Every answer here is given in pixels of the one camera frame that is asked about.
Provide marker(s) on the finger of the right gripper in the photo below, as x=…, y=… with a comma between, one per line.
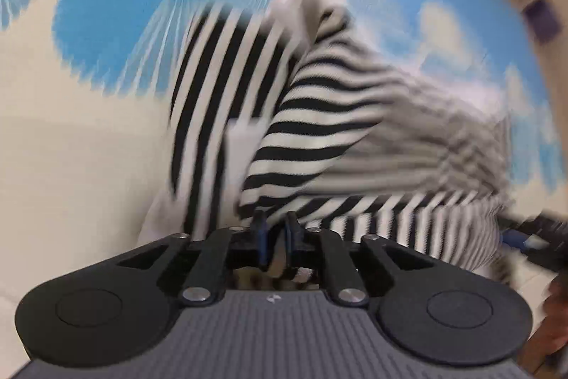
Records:
x=542, y=239

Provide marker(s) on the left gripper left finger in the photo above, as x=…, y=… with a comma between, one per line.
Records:
x=113, y=311

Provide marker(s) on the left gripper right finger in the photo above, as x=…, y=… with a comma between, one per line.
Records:
x=433, y=312

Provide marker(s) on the black white striped sweater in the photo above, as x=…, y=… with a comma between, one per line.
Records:
x=260, y=122

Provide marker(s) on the blue patterned bed sheet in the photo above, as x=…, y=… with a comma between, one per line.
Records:
x=133, y=6

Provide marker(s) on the purple bag by wall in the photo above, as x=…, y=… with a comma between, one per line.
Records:
x=543, y=20

